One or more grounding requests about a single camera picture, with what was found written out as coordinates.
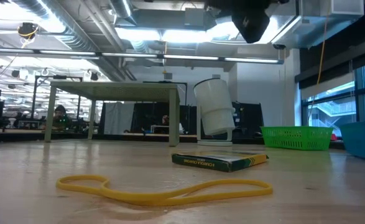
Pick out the white hanging cloth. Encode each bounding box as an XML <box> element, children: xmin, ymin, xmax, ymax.
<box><xmin>103</xmin><ymin>101</ymin><xmax>136</xmax><ymax>135</ymax></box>

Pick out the black partition panel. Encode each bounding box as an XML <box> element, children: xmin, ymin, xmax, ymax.
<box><xmin>131</xmin><ymin>101</ymin><xmax>198</xmax><ymax>135</ymax></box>

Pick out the rectangular metal air duct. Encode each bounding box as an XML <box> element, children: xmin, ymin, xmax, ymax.
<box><xmin>270</xmin><ymin>0</ymin><xmax>365</xmax><ymax>50</ymax></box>

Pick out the yellow hanging cord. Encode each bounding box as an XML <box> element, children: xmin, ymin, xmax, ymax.
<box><xmin>316</xmin><ymin>0</ymin><xmax>331</xmax><ymax>85</ymax></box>

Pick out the black window frame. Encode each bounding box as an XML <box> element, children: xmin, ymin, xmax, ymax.
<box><xmin>300</xmin><ymin>58</ymin><xmax>365</xmax><ymax>128</ymax></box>

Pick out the pale green perforated shelf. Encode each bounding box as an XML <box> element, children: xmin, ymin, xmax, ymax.
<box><xmin>44</xmin><ymin>81</ymin><xmax>181</xmax><ymax>147</ymax></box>

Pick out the yellow green crayon box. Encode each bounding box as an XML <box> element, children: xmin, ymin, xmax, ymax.
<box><xmin>170</xmin><ymin>150</ymin><xmax>270</xmax><ymax>173</ymax></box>

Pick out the grey ceiling box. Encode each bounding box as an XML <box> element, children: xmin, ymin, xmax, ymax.
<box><xmin>184</xmin><ymin>7</ymin><xmax>208</xmax><ymax>27</ymax></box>

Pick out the person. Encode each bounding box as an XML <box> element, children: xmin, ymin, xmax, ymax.
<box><xmin>52</xmin><ymin>105</ymin><xmax>70</xmax><ymax>130</ymax></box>
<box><xmin>160</xmin><ymin>114</ymin><xmax>185</xmax><ymax>134</ymax></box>

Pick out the blue plastic basket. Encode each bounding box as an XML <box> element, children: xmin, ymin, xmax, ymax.
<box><xmin>340</xmin><ymin>120</ymin><xmax>365</xmax><ymax>163</ymax></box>

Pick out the yellow rubber band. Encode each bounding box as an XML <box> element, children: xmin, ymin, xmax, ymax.
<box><xmin>56</xmin><ymin>174</ymin><xmax>274</xmax><ymax>207</ymax></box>

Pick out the white tilted pen cup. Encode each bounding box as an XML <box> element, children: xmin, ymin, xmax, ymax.
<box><xmin>193</xmin><ymin>78</ymin><xmax>237</xmax><ymax>147</ymax></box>

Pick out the green plastic basket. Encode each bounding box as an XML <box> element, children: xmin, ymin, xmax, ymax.
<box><xmin>260</xmin><ymin>125</ymin><xmax>335</xmax><ymax>152</ymax></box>

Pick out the black yellow cord reel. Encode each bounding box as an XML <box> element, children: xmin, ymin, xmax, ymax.
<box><xmin>16</xmin><ymin>22</ymin><xmax>40</xmax><ymax>40</ymax></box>

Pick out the long ceiling light bar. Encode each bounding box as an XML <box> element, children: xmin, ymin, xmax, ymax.
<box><xmin>0</xmin><ymin>46</ymin><xmax>285</xmax><ymax>65</ymax></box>

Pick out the ribbed silver air duct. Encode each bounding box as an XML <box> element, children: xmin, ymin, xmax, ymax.
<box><xmin>109</xmin><ymin>0</ymin><xmax>137</xmax><ymax>19</ymax></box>

